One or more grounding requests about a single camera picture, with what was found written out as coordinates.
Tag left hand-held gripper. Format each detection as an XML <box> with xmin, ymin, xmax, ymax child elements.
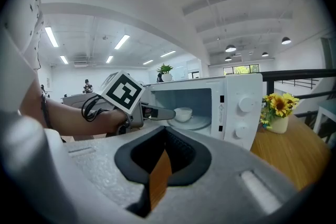
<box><xmin>101</xmin><ymin>70</ymin><xmax>177</xmax><ymax>136</ymax></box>

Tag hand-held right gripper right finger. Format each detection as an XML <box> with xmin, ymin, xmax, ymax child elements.
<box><xmin>154</xmin><ymin>125</ymin><xmax>313</xmax><ymax>224</ymax></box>

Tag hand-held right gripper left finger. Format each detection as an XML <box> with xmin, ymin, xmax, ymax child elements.
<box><xmin>44</xmin><ymin>125</ymin><xmax>167</xmax><ymax>224</ymax></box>

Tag white round bowl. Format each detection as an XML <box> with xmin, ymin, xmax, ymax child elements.
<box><xmin>173</xmin><ymin>106</ymin><xmax>193</xmax><ymax>123</ymax></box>

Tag white microwave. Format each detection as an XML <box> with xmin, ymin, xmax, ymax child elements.
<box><xmin>61</xmin><ymin>72</ymin><xmax>264</xmax><ymax>152</ymax></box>

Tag person's left forearm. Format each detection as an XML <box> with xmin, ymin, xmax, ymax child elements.
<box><xmin>26</xmin><ymin>98</ymin><xmax>129</xmax><ymax>137</ymax></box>

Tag glass turntable plate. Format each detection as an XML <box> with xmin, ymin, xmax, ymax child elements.
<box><xmin>166</xmin><ymin>114</ymin><xmax>212</xmax><ymax>131</ymax></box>

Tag green plant in white pot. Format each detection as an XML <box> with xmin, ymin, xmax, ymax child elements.
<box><xmin>156</xmin><ymin>63</ymin><xmax>174</xmax><ymax>82</ymax></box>

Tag wooden table with white legs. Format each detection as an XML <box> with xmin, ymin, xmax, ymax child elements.
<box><xmin>149</xmin><ymin>114</ymin><xmax>333</xmax><ymax>212</ymax></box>

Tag sunflowers in cream pot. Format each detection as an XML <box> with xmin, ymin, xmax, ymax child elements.
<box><xmin>259</xmin><ymin>92</ymin><xmax>300</xmax><ymax>135</ymax></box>

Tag window with green view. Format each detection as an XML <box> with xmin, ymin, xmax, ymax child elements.
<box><xmin>223</xmin><ymin>63</ymin><xmax>260</xmax><ymax>76</ymax></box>

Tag black metal railing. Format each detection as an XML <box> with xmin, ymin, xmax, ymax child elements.
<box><xmin>261</xmin><ymin>68</ymin><xmax>336</xmax><ymax>119</ymax></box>

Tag person's white star-print shirt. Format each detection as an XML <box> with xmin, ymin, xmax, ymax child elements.
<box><xmin>4</xmin><ymin>0</ymin><xmax>46</xmax><ymax>71</ymax></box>

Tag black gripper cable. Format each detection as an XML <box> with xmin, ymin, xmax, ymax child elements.
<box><xmin>40</xmin><ymin>91</ymin><xmax>112</xmax><ymax>130</ymax></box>

